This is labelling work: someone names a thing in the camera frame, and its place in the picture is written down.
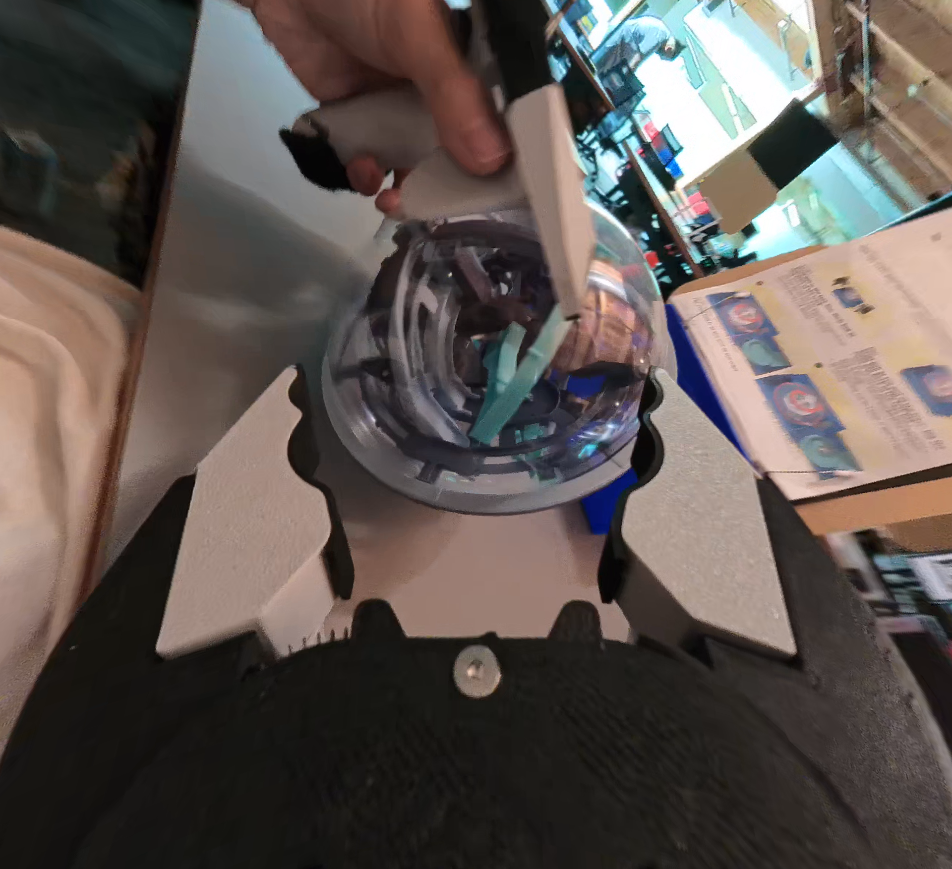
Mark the blue plastic bin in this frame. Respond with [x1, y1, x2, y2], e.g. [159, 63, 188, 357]
[580, 304, 752, 535]

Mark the dark printed cardboard box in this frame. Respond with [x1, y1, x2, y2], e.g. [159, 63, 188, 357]
[836, 533, 952, 669]

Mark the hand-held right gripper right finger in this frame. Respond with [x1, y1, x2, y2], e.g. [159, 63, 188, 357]
[598, 369, 800, 662]

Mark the printed instruction sheet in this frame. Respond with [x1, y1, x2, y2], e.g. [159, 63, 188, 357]
[680, 211, 952, 502]

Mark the person's left hand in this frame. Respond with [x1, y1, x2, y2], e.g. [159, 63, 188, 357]
[219, 0, 516, 217]

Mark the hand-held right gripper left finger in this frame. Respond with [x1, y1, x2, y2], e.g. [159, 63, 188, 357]
[155, 365, 356, 660]

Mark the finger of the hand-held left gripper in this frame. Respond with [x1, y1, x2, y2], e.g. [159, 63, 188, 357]
[506, 84, 597, 323]
[398, 148, 536, 221]

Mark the brown cardboard board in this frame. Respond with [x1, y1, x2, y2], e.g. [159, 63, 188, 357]
[667, 244, 952, 537]

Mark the clear maze ball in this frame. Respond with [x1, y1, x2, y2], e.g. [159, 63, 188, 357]
[321, 203, 678, 517]

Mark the black panel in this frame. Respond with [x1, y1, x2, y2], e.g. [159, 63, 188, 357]
[699, 99, 841, 236]

